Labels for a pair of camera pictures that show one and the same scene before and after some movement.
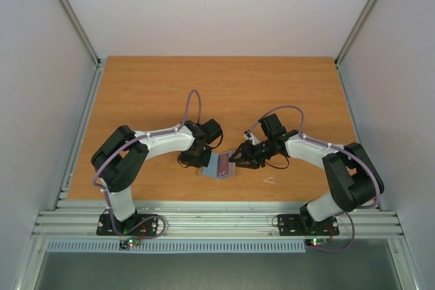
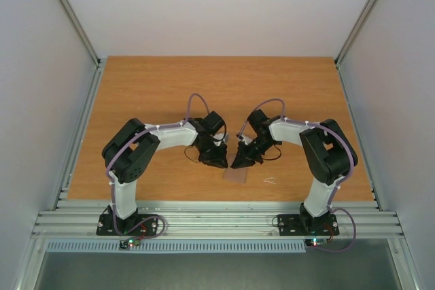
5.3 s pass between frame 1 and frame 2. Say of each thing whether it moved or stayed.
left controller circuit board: stayed
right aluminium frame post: stayed
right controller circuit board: stayed
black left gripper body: moved
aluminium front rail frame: stayed
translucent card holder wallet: moved
